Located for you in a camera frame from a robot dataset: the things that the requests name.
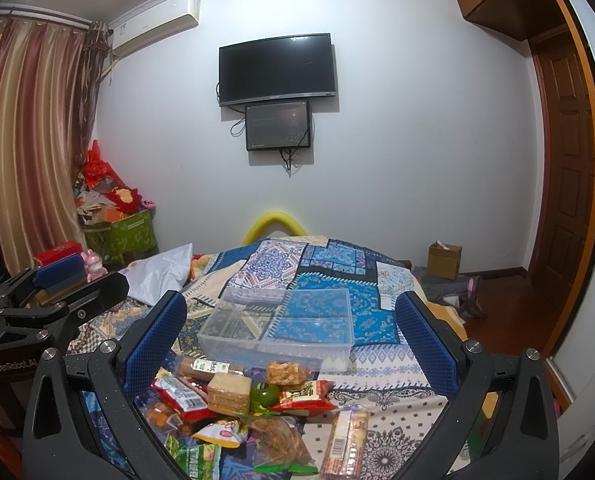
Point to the small cardboard box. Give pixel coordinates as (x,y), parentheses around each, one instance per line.
(443,260)

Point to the orange candy clear pack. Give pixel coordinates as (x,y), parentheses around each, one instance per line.
(161,418)

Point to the yellow white snack packet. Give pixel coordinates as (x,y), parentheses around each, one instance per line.
(228,433)

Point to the striped red gold curtain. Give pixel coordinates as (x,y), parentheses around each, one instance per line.
(49,83)

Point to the large black wall television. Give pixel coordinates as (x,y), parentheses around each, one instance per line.
(276,68)

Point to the white plastic bag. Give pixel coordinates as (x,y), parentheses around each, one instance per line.
(151,278)

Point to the brown wooden door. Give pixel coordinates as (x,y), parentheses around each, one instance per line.
(568,171)

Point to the orange fried snack clear pack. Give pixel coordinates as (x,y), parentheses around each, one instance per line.
(286,373)

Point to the small black wall monitor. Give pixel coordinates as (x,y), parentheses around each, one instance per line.
(278,126)

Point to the clear bag brown fried snack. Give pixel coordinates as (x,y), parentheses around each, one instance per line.
(280,448)

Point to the green jelly cup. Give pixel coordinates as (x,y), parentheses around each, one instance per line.
(263,397)

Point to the clothes pile on floor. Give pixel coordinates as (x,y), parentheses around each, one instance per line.
(460,293)

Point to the green snack packet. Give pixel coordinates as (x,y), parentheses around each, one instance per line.
(199,461)

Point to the green patterned storage box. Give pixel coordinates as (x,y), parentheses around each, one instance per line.
(121,242)

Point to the beige cracker block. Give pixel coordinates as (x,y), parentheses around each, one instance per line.
(229,394)

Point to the clear plastic storage bin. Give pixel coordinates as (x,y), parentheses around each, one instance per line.
(253,327)

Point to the red barcode snack packet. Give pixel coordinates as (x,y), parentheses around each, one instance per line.
(190,403)

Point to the red chinese snack packet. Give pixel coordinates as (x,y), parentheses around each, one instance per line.
(309,399)

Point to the pink toy figure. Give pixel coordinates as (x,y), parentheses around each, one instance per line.
(93,264)

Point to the long wafer bar clear pack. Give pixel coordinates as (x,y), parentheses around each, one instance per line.
(344,453)

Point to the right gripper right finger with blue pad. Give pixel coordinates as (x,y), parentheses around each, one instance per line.
(499,421)

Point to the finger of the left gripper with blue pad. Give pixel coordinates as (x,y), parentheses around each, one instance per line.
(77,304)
(57,272)

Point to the patchwork patterned bedspread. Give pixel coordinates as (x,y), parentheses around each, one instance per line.
(384,375)

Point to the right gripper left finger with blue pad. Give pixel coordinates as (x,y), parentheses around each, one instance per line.
(59,441)

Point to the white wall air conditioner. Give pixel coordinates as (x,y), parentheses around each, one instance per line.
(161,21)

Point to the red box on shelf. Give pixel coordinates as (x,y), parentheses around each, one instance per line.
(57,253)

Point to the yellow foam hoop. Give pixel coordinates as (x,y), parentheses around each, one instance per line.
(270,222)

